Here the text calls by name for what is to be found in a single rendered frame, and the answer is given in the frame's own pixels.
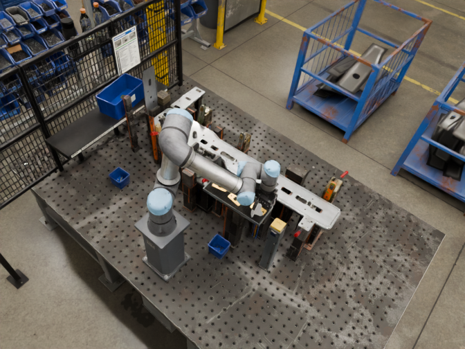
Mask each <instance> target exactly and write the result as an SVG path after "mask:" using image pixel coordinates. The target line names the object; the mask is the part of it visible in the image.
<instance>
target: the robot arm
mask: <svg viewBox="0 0 465 349"><path fill-rule="evenodd" d="M192 125H193V117H192V115H191V114H190V113H189V112H188V111H186V110H184V109H179V108H175V109H171V110H169V111H168V113H167V115H166V117H165V121H164V123H163V127H162V129H161V133H160V134H159V137H158V144H159V146H160V149H161V151H162V152H163V158H162V163H161V168H160V169H159V170H158V172H157V174H156V182H155V185H154V189H153V191H151V193H150V194H149V196H148V198H147V207H148V210H149V218H148V220H147V227H148V229H149V231H150V233H152V234H153V235H155V236H158V237H164V236H167V235H170V234H171V233H173V232H174V231H175V229H176V226H177V220H176V216H175V214H174V213H173V210H172V207H173V204H174V200H175V197H176V192H177V190H178V187H179V184H180V181H181V176H180V173H179V167H180V168H184V167H186V168H187V169H189V170H191V171H193V172H195V173H197V174H198V175H200V176H202V177H204V178H205V179H207V180H209V181H211V182H212V183H214V184H217V185H218V186H220V187H222V188H223V189H225V190H227V191H229V192H230V193H232V194H234V195H236V196H237V201H238V203H239V204H241V205H244V206H248V205H251V204H252V203H253V201H254V196H255V192H257V193H259V194H258V195H257V198H256V200H255V202H254V204H253V207H252V211H251V217H253V216H254V214H256V215H259V216H262V215H263V212H262V211H261V207H262V205H261V204H259V202H261V203H263V205H265V207H266V208H267V209H269V208H270V206H271V204H274V203H275V201H277V196H278V194H277V192H278V189H277V188H276V184H277V179H278V177H279V175H280V165H279V163H278V162H277V161H274V160H270V161H267V162H266V163H265V164H261V163H253V162H249V161H240V162H239V163H238V167H237V176H236V175H234V174H232V173H231V172H229V171H227V170H225V169H223V168H222V167H220V166H219V165H217V164H215V163H213V162H212V161H210V160H208V159H207V158H205V157H203V156H201V155H200V154H198V153H196V152H195V151H194V149H193V147H191V146H189V145H188V140H189V136H190V131H191V128H192ZM239 177H240V178H239ZM257 179H258V180H261V183H256V181H257ZM268 206H269V207H268Z"/></svg>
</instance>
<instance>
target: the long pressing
mask: <svg viewBox="0 0 465 349"><path fill-rule="evenodd" d="M171 109H172V108H167V109H166V110H164V111H163V112H161V113H160V114H159V115H158V116H160V115H163V113H166V114H167V113H168V111H169V110H171ZM158 116H156V117H155V118H154V125H156V124H157V123H159V124H160V122H159V121H158V120H159V118H158ZM193 131H197V137H196V138H193V137H192V133H193ZM203 135H204V136H203ZM201 140H205V141H206V142H208V143H207V144H206V145H204V144H203V143H201V142H200V141H201ZM195 142H198V143H199V147H200V146H202V147H203V148H205V149H207V151H211V152H212V153H214V154H216V155H217V156H218V155H219V156H221V160H222V161H223V162H224V165H225V169H226V170H227V171H229V172H231V173H232V174H234V175H236V176H237V167H238V163H239V162H240V161H249V162H253V163H260V162H259V161H257V160H255V159H254V158H252V157H250V156H248V155H247V154H245V153H243V152H241V151H240V150H238V149H236V148H235V147H233V146H231V145H229V144H227V143H226V142H224V141H222V140H221V139H220V138H219V137H218V136H217V135H216V134H215V133H214V132H213V131H211V130H209V129H208V128H206V127H204V126H202V125H201V124H199V123H197V122H196V121H193V125H192V128H191V131H190V136H189V140H188V145H189V146H191V145H192V144H194V143H195ZM212 145H213V146H215V147H216V148H218V150H217V151H214V150H213V149H211V148H210V147H211V146H212ZM222 152H225V153H226V154H228V155H230V156H231V157H233V158H235V160H234V161H231V160H230V159H228V158H226V157H225V156H223V155H221V153H222ZM236 159H237V162H236ZM233 163H234V165H233ZM277 184H278V185H277V186H276V188H277V189H278V196H277V202H279V203H281V204H282V205H284V206H286V207H287V208H289V209H291V210H292V211H294V212H295V213H297V214H298V215H301V216H302V217H304V216H305V215H306V216H308V217H310V218H311V219H313V220H315V225H317V226H319V227H320V228H322V229H324V230H329V229H331V228H332V226H333V225H334V224H335V222H336V220H337V219H338V217H339V216H340V209H339V208H338V207H336V206H334V205H333V204H331V203H329V202H327V201H326V200H324V199H323V198H321V197H319V196H317V195H315V194H313V193H312V192H310V191H309V190H307V189H305V188H303V187H302V186H300V185H298V184H297V183H295V182H293V181H291V180H290V179H288V178H286V177H284V176H283V175H281V174H280V175H279V177H278V179H277ZM281 188H286V189H287V190H289V191H291V192H292V195H288V194H286V193H285V192H283V191H282V190H281ZM296 196H299V197H301V198H303V199H304V200H306V201H307V203H308V202H311V205H314V206H316V207H318V208H319V209H321V210H322V212H321V213H319V212H317V211H315V210H314V209H312V208H311V207H310V206H311V205H310V206H308V205H307V204H303V203H302V202H300V201H298V200H297V199H296ZM305 209H306V210H305Z"/></svg>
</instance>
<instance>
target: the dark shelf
mask: <svg viewBox="0 0 465 349"><path fill-rule="evenodd" d="M156 86H157V93H158V92H159V91H161V90H163V91H167V90H169V88H168V86H166V85H164V84H163V83H161V82H159V81H158V80H157V81H156ZM144 99H145V97H144V98H143V99H142V100H141V101H140V102H138V103H137V104H136V105H135V106H134V107H133V108H132V110H133V111H134V113H133V114H135V113H136V112H138V111H139V110H141V109H142V108H143V107H144ZM125 120H127V119H126V115H124V116H123V117H122V118H121V119H119V120H116V119H115V118H112V117H110V116H108V115H106V114H103V113H102V112H100V110H99V106H97V107H96V108H95V109H93V110H91V111H90V112H88V113H87V114H85V115H83V116H82V117H81V118H79V119H77V120H76V121H74V122H73V123H71V124H70V125H68V126H66V127H65V128H64V129H62V130H60V131H59V132H58V133H56V134H54V135H52V136H51V137H50V138H48V139H46V140H45V142H46V144H47V145H49V146H51V147H52V148H53V149H54V150H56V151H57V152H59V153H60V154H61V155H63V156H65V157H66V158H67V159H68V160H70V159H72V158H73V157H74V156H76V155H77V154H79V153H80V152H81V151H83V150H84V149H86V148H87V147H89V146H90V145H91V144H93V143H94V142H96V141H97V140H98V139H99V138H101V137H103V136H104V135H105V134H107V133H108V132H110V131H111V130H112V129H114V128H115V127H117V126H118V125H119V124H121V123H122V122H124V121H125Z"/></svg>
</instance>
